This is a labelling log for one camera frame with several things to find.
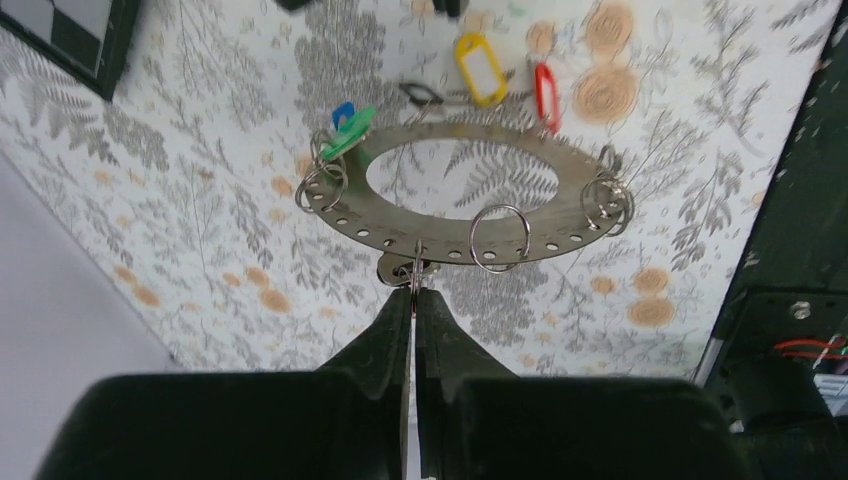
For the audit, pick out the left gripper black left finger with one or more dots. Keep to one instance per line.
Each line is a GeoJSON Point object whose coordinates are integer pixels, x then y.
{"type": "Point", "coordinates": [347, 419]}

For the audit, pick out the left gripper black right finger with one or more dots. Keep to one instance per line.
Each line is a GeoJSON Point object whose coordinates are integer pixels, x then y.
{"type": "Point", "coordinates": [479, 420]}

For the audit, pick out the large grey metal keyring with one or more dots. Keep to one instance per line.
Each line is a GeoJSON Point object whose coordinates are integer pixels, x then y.
{"type": "Point", "coordinates": [464, 193]}

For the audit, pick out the green key tag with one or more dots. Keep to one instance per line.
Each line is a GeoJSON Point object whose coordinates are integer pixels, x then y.
{"type": "Point", "coordinates": [349, 134]}

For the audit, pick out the small blue key tag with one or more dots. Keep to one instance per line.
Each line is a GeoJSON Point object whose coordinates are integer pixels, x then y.
{"type": "Point", "coordinates": [342, 114]}

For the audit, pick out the black key tag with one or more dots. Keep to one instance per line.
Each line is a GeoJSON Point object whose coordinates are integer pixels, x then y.
{"type": "Point", "coordinates": [422, 96]}

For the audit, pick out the red key tag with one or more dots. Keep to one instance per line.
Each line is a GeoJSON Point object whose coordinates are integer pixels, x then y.
{"type": "Point", "coordinates": [547, 98]}

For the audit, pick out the yellow key tag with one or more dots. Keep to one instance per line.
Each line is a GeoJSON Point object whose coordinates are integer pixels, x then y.
{"type": "Point", "coordinates": [480, 70]}

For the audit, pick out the floral table mat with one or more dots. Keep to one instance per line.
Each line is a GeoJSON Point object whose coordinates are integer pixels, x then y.
{"type": "Point", "coordinates": [182, 187]}

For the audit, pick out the black white checkerboard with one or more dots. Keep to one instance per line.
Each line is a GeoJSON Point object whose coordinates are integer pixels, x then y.
{"type": "Point", "coordinates": [88, 39]}

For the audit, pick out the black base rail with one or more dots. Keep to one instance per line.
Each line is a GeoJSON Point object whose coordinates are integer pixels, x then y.
{"type": "Point", "coordinates": [779, 349]}

